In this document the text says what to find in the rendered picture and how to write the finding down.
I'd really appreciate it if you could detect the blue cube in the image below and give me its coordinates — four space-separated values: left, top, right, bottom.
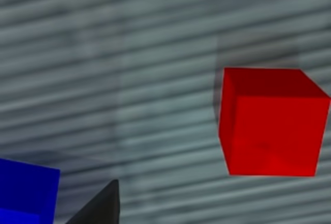
0 158 61 224

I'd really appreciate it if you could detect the red cube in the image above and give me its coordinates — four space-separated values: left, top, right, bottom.
218 67 331 177

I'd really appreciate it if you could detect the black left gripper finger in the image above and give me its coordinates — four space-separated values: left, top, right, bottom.
64 179 121 224

